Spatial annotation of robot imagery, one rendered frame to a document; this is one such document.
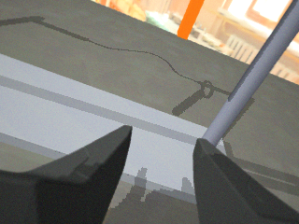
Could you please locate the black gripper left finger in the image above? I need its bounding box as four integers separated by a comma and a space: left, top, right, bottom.
0, 125, 133, 224

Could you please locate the white hoop with orange handle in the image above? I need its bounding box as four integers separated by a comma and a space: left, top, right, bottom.
178, 0, 205, 40

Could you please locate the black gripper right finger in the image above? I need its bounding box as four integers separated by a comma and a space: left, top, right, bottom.
192, 138, 299, 224

